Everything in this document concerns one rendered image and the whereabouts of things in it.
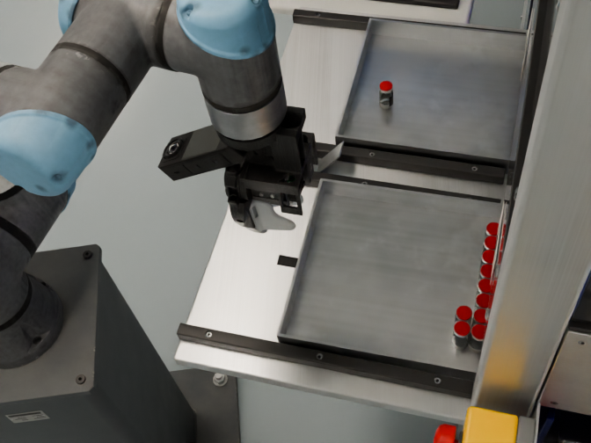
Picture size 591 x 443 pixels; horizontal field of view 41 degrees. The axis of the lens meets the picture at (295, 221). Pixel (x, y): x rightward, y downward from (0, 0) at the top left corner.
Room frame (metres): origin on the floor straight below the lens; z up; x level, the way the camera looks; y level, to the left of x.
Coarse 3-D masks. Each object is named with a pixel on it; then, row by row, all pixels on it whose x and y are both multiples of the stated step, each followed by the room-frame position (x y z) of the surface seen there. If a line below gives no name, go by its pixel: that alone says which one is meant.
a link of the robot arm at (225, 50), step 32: (192, 0) 0.51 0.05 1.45; (224, 0) 0.50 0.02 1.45; (256, 0) 0.50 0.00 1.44; (192, 32) 0.49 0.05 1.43; (224, 32) 0.48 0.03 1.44; (256, 32) 0.49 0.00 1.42; (192, 64) 0.49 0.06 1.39; (224, 64) 0.48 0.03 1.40; (256, 64) 0.48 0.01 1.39; (224, 96) 0.48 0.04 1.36; (256, 96) 0.48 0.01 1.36
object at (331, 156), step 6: (342, 144) 0.74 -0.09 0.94; (336, 150) 0.74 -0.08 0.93; (324, 156) 0.76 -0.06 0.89; (330, 156) 0.74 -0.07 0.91; (336, 156) 0.72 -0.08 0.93; (318, 162) 0.76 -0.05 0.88; (324, 162) 0.74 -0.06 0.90; (330, 162) 0.72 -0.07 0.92; (318, 168) 0.74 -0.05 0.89; (324, 168) 0.73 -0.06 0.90
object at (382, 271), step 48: (336, 192) 0.69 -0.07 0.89; (384, 192) 0.66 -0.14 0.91; (336, 240) 0.61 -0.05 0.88; (384, 240) 0.59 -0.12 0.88; (432, 240) 0.58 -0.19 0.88; (480, 240) 0.56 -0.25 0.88; (336, 288) 0.53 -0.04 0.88; (384, 288) 0.52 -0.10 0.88; (432, 288) 0.50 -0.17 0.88; (288, 336) 0.46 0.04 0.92; (336, 336) 0.46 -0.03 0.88; (384, 336) 0.45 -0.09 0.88; (432, 336) 0.43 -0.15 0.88
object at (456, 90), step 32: (384, 32) 1.00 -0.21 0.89; (416, 32) 0.98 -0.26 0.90; (448, 32) 0.95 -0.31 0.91; (480, 32) 0.93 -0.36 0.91; (384, 64) 0.93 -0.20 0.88; (416, 64) 0.92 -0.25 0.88; (448, 64) 0.90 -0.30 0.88; (480, 64) 0.89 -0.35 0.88; (512, 64) 0.88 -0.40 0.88; (352, 96) 0.86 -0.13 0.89; (416, 96) 0.85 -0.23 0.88; (448, 96) 0.84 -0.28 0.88; (480, 96) 0.82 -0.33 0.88; (512, 96) 0.81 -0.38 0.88; (352, 128) 0.81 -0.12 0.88; (384, 128) 0.80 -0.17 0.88; (416, 128) 0.78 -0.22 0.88; (448, 128) 0.77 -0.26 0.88; (480, 128) 0.76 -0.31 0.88; (512, 128) 0.75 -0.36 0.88; (480, 160) 0.68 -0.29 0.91
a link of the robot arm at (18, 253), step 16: (0, 224) 0.66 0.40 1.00; (0, 240) 0.64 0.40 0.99; (16, 240) 0.65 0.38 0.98; (0, 256) 0.62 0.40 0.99; (16, 256) 0.63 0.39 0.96; (32, 256) 0.65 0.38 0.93; (0, 272) 0.60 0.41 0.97; (16, 272) 0.62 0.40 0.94; (0, 288) 0.59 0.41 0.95; (16, 288) 0.61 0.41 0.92; (0, 304) 0.58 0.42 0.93; (16, 304) 0.59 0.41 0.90; (0, 320) 0.57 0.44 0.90
